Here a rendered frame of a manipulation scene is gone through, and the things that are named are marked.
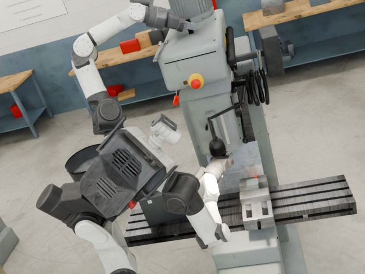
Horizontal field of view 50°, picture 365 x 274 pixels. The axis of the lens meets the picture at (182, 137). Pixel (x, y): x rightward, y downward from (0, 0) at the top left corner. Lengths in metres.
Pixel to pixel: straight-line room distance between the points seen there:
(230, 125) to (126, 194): 0.63
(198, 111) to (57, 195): 0.70
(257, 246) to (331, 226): 1.30
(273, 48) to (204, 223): 0.91
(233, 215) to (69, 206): 0.92
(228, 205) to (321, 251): 1.11
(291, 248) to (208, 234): 1.34
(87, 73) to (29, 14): 5.10
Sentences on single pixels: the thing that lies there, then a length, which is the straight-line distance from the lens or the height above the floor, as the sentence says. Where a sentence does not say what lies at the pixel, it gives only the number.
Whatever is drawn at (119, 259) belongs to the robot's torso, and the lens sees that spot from 1.84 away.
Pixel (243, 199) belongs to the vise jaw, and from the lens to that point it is 2.09.
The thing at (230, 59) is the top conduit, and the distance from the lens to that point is 1.59.
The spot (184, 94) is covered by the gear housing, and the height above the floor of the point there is 1.67.
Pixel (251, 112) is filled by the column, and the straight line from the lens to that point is 2.33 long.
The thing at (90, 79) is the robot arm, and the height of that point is 1.88.
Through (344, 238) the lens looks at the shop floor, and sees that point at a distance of 3.24.
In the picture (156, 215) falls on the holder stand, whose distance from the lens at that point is 2.24.
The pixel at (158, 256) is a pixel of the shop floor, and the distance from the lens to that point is 3.44.
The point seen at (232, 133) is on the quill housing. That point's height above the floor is 1.41.
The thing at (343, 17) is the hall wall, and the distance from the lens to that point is 6.31.
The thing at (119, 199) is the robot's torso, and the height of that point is 1.52.
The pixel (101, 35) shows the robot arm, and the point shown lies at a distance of 1.68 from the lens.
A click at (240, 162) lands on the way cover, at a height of 0.97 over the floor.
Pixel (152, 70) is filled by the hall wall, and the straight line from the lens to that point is 6.40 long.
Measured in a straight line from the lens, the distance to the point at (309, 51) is 5.88.
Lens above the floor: 2.34
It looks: 28 degrees down
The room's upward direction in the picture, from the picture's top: 18 degrees counter-clockwise
